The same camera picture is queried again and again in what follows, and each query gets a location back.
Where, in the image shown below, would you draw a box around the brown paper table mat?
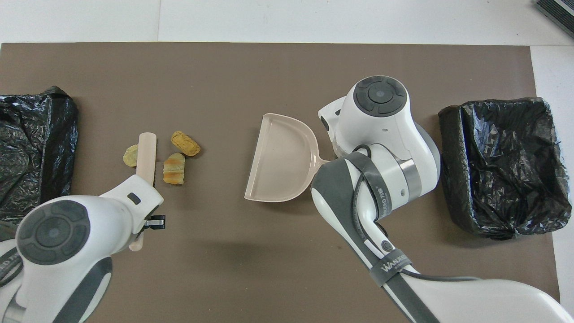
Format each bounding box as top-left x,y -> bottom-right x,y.
0,43 -> 561,323

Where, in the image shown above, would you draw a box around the brown bread roll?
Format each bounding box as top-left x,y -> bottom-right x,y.
170,131 -> 201,157

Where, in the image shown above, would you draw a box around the beige plastic dustpan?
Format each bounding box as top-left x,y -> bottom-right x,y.
244,113 -> 335,203

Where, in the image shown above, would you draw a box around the sliced bread loaf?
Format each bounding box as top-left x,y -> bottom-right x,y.
163,153 -> 186,185

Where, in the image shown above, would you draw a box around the black bag lined bin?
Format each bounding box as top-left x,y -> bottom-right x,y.
438,97 -> 572,240
0,86 -> 79,225

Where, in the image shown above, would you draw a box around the beige brush black bristles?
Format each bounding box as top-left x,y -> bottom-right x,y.
129,132 -> 157,252

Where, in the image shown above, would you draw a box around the dark grey ribbed panel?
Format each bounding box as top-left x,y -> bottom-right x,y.
535,0 -> 574,39

